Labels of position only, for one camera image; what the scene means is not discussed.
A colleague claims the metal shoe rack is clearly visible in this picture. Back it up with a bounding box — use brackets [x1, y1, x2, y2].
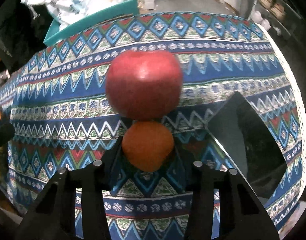
[248, 0, 297, 37]

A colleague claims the dark red apple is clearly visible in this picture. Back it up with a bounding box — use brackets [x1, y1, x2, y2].
[105, 50, 183, 120]

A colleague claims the blue patterned tablecloth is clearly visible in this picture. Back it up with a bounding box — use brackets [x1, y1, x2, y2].
[0, 12, 306, 230]

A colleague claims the teal plastic bin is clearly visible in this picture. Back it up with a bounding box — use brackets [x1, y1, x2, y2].
[43, 0, 145, 46]

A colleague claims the black tablet device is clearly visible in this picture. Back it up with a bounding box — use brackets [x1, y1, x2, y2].
[207, 92, 287, 204]

